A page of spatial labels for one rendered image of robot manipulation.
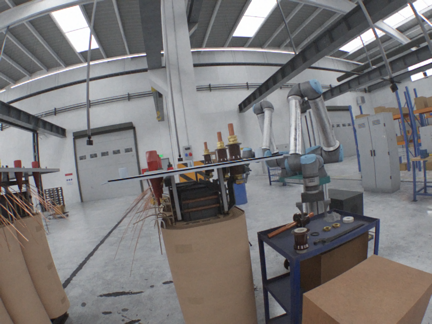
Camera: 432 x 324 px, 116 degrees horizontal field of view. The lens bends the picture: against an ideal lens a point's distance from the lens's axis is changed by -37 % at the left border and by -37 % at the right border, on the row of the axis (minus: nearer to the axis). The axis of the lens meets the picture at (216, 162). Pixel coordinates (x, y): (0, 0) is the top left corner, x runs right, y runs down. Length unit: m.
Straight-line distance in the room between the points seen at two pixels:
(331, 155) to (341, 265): 0.89
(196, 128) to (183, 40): 3.24
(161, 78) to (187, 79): 0.87
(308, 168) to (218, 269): 0.71
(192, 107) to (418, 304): 6.74
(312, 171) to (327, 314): 0.75
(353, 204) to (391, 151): 3.57
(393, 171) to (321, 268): 4.75
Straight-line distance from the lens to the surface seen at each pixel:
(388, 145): 5.61
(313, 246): 1.15
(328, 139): 1.75
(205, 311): 1.29
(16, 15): 12.94
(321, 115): 1.64
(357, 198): 2.33
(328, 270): 1.26
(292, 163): 1.32
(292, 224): 1.35
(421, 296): 0.75
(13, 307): 1.88
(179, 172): 0.79
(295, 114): 1.48
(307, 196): 1.21
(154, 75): 7.35
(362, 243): 1.41
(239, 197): 6.42
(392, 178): 5.71
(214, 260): 1.13
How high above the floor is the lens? 1.37
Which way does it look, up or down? level
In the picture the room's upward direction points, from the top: 9 degrees counter-clockwise
